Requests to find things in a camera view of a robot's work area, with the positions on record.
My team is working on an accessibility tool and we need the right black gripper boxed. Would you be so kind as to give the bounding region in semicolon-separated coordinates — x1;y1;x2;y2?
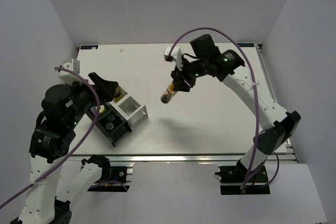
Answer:
171;56;208;92

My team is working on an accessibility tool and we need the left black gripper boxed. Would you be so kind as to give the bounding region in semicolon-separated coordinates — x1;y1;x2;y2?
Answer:
66;71;118;126

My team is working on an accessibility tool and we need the yellow label brown bottle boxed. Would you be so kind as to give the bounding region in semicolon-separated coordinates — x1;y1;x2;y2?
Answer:
114;91;124;103

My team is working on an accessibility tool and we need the black cap spice jar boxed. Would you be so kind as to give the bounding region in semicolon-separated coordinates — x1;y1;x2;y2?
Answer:
107;113;116;122
105;122;114;131

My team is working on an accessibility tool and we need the black cap spice jar front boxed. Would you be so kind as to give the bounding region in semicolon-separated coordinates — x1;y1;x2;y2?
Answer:
105;122;114;131

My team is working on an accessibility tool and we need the yellow band spice bottle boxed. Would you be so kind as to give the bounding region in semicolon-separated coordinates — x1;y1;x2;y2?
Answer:
161;82;177;104

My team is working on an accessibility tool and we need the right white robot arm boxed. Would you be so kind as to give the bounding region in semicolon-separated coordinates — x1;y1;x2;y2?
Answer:
161;34;301;182

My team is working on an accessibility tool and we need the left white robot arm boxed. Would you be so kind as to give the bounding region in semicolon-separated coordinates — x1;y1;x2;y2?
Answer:
12;72;118;223

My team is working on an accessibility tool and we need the black organizer box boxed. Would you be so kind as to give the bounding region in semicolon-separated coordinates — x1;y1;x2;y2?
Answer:
96;102;132;147

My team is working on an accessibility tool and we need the left blue corner sticker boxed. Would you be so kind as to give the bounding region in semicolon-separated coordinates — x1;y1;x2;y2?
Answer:
80;45;99;50

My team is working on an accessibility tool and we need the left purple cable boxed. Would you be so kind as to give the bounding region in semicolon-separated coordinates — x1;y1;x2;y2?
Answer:
0;66;129;210

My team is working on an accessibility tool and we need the purple cable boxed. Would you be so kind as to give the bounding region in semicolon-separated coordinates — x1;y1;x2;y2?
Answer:
0;66;129;210
169;27;280;195

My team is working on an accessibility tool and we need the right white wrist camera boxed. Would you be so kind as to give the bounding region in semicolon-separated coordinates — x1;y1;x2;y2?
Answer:
164;47;183;71

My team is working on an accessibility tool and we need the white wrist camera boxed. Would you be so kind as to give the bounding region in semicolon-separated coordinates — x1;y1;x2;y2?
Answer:
164;47;183;71
56;59;81;85

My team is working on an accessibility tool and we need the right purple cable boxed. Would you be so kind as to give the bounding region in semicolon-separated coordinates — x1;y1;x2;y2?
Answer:
169;27;280;195

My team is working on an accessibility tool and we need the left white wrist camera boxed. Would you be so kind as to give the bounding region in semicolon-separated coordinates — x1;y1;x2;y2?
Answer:
56;59;81;85

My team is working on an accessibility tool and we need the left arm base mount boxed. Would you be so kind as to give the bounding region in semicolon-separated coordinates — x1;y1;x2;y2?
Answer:
81;155;130;193

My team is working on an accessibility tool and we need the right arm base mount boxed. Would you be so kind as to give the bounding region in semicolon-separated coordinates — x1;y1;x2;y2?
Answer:
214;165;271;196

